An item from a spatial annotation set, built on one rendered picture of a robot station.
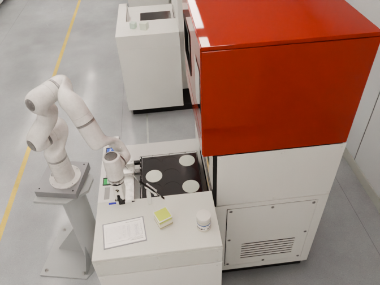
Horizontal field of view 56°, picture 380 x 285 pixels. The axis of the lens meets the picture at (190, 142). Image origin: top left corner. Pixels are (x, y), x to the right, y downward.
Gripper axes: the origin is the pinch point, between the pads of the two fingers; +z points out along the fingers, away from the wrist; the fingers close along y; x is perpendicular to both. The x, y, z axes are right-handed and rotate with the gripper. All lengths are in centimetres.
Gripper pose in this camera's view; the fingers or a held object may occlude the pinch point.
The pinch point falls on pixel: (121, 200)
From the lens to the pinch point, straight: 192.6
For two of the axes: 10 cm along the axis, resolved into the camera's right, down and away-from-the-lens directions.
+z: 0.4, 7.6, 6.4
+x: -9.9, 1.0, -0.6
